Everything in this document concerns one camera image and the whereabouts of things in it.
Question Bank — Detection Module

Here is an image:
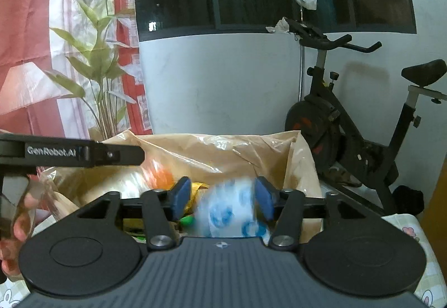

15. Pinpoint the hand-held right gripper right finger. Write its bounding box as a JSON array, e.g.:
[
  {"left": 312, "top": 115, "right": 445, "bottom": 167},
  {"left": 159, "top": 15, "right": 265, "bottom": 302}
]
[{"left": 254, "top": 176, "right": 381, "bottom": 254}]

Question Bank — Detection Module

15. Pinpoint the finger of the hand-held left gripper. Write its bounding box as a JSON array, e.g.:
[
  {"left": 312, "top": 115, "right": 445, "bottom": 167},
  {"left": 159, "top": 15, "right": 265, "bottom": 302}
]
[{"left": 82, "top": 141, "right": 146, "bottom": 168}]

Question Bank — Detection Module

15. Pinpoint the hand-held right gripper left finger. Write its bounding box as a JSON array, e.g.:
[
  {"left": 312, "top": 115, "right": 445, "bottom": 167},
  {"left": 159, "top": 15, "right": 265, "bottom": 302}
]
[{"left": 75, "top": 176, "right": 192, "bottom": 250}]

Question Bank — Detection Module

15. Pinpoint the white blue print snack packet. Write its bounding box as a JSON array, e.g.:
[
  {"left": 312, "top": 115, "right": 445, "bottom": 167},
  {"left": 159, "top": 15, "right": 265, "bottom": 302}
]
[{"left": 194, "top": 177, "right": 271, "bottom": 246}]

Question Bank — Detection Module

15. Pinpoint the brown plastic bag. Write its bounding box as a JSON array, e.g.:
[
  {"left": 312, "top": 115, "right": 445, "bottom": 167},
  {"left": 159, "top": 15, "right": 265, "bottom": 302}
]
[{"left": 37, "top": 130, "right": 324, "bottom": 246}]

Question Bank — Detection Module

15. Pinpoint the person's left hand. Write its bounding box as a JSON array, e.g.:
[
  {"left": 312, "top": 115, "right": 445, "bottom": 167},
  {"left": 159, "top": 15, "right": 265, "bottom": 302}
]
[{"left": 0, "top": 188, "right": 37, "bottom": 277}]

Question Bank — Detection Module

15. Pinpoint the yellow snack packet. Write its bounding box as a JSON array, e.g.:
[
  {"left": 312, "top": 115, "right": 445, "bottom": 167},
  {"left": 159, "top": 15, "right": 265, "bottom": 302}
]
[{"left": 189, "top": 182, "right": 210, "bottom": 213}]

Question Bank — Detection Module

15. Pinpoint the orange snack packet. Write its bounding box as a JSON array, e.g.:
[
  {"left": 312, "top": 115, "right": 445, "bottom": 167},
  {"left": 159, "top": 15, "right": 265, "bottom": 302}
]
[{"left": 145, "top": 158, "right": 175, "bottom": 190}]

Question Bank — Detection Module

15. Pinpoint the black exercise bike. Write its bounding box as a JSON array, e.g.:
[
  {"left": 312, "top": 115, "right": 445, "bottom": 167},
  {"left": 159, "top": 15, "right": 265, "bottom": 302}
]
[{"left": 284, "top": 16, "right": 447, "bottom": 216}]

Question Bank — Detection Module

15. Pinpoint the red white bamboo print curtain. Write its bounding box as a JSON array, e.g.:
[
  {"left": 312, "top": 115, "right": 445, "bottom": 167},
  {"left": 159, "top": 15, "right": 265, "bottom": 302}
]
[{"left": 0, "top": 0, "right": 152, "bottom": 141}]

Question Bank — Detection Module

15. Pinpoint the silver metal pole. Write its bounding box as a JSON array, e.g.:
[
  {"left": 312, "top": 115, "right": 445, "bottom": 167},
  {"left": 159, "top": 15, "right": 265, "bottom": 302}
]
[{"left": 298, "top": 46, "right": 306, "bottom": 102}]

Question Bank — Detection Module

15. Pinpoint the white crumpled cloth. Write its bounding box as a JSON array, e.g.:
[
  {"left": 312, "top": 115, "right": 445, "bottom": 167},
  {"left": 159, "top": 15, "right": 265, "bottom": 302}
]
[{"left": 266, "top": 18, "right": 290, "bottom": 34}]

